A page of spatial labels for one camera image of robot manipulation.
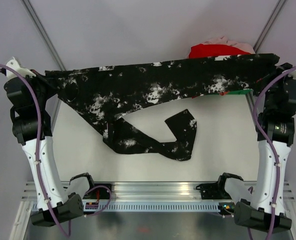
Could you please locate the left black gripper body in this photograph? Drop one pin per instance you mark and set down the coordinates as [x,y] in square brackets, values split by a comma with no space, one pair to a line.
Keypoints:
[45,90]

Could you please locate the light pink trousers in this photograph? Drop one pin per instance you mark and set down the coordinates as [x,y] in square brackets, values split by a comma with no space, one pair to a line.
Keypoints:
[223,40]

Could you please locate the black white-splattered trousers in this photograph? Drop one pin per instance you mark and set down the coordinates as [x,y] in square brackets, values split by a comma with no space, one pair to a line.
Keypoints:
[102,96]

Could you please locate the red trousers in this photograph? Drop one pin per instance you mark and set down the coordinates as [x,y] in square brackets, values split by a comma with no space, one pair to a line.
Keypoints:
[215,50]

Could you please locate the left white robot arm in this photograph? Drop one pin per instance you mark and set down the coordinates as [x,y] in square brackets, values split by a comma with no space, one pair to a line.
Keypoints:
[32,128]

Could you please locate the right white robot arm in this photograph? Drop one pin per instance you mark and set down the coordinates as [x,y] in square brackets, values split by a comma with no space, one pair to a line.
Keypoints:
[262,209]

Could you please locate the green folded garment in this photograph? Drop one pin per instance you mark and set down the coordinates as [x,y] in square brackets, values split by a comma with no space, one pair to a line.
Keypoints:
[239,92]

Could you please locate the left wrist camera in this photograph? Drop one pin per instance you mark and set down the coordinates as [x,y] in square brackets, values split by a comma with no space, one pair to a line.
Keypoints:
[14,64]

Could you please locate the right aluminium frame post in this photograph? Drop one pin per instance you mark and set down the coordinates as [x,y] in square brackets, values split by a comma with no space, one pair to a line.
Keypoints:
[269,24]

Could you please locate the aluminium frame post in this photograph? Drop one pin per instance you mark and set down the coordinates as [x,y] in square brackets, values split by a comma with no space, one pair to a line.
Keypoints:
[269,24]
[43,33]

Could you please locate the left aluminium frame post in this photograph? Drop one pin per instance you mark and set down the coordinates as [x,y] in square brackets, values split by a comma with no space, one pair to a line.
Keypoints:
[43,33]

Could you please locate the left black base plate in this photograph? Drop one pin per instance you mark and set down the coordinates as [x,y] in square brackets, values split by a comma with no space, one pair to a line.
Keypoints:
[98,191]

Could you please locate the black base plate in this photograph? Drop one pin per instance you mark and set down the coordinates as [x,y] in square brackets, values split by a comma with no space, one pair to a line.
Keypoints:
[212,191]
[98,191]

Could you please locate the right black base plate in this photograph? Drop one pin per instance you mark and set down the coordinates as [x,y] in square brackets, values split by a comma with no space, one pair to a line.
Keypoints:
[212,191]

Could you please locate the aluminium mounting rail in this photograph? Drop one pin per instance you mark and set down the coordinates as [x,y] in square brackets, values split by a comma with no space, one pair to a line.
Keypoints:
[168,191]

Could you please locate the white slotted cable duct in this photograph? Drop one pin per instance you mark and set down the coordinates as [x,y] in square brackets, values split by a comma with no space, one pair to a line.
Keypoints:
[158,207]

